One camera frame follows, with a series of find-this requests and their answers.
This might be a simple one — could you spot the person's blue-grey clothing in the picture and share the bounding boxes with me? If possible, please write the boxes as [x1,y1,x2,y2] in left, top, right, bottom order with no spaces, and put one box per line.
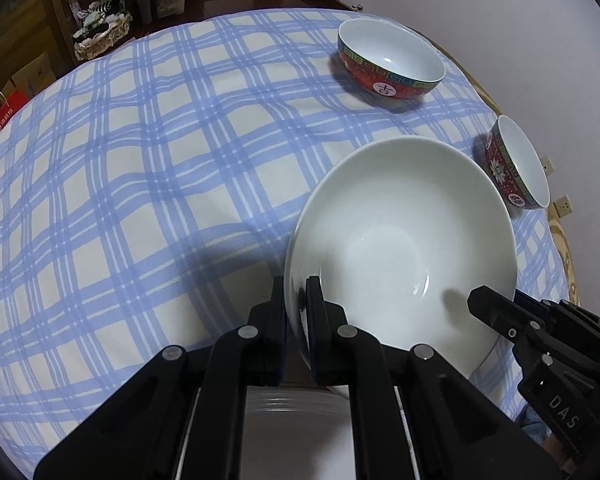
[520,405,553,441]

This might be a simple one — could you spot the small red floral bowl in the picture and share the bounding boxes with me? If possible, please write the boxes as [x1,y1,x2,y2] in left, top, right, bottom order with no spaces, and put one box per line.
[484,115,551,210]

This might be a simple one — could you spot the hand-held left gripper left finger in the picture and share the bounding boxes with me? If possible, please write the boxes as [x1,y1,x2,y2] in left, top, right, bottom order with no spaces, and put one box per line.
[32,276,287,480]

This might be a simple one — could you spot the cardboard box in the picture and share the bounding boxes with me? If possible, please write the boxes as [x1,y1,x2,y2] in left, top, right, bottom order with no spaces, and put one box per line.
[10,52,56,98]

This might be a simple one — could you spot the large white bowl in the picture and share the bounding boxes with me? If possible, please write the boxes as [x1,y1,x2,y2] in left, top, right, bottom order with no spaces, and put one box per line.
[284,136,518,395]

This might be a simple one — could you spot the blue plaid blanket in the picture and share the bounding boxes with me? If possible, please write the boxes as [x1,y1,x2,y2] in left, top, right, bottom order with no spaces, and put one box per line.
[0,7,571,461]

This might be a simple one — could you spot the white cherry-print plate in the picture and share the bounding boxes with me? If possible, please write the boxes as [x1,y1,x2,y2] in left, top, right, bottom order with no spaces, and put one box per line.
[244,385,353,480]

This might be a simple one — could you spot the red patterned bowl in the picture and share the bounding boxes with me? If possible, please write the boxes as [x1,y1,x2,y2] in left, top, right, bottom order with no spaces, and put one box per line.
[336,19,447,101]

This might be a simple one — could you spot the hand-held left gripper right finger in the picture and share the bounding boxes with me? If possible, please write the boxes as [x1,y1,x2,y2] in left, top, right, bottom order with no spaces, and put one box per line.
[306,277,561,480]

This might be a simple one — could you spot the red paper bag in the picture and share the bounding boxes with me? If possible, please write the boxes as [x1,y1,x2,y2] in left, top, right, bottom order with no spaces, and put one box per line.
[0,90,28,147]

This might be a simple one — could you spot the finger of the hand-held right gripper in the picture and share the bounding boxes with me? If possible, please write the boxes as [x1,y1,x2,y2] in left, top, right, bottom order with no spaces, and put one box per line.
[467,285,556,361]
[515,289,600,361]

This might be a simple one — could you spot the wicker basket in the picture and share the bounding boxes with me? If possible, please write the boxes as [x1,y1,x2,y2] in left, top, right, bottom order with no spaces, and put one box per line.
[74,2,133,61]

